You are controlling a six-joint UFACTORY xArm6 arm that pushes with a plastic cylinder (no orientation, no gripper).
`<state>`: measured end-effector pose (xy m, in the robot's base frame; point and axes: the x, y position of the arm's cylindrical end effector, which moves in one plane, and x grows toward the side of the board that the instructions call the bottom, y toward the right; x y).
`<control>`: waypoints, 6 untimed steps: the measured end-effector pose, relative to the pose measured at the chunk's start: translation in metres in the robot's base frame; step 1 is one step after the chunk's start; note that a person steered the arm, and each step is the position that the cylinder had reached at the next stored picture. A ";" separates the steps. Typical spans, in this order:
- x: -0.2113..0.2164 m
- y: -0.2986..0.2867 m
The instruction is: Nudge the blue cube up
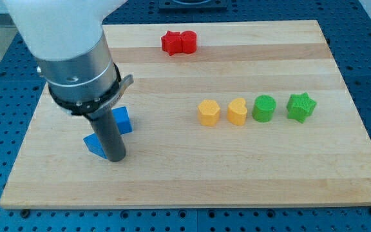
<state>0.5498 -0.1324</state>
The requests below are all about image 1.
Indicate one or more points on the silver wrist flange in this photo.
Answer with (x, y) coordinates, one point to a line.
(89, 84)

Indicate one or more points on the yellow heart block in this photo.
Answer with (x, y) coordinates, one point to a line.
(237, 111)

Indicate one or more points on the wooden board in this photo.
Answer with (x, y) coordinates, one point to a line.
(173, 161)

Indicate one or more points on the red star block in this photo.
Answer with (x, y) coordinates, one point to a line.
(172, 42)

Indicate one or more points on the green cylinder block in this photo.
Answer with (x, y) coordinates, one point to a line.
(263, 109)

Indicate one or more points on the red cylinder block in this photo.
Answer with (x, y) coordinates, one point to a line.
(189, 41)

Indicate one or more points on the yellow hexagon block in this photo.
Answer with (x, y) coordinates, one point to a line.
(208, 112)

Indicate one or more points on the green star block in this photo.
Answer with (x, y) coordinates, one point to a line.
(300, 106)

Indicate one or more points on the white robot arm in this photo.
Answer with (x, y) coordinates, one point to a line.
(70, 47)

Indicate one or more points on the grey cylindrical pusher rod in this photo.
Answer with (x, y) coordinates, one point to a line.
(109, 136)

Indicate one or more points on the blue triangular block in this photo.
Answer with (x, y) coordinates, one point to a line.
(94, 146)

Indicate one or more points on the blue cube block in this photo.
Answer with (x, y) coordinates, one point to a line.
(122, 119)

